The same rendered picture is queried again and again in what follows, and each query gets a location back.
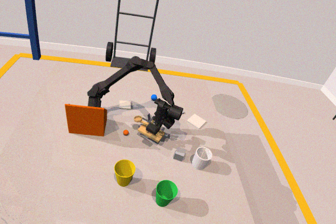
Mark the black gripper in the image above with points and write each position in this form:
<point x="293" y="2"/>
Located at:
<point x="154" y="128"/>

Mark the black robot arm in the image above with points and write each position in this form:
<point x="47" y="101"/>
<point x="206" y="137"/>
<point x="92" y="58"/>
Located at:
<point x="135" y="63"/>

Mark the blue ball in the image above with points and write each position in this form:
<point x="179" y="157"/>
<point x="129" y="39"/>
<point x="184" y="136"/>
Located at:
<point x="153" y="97"/>

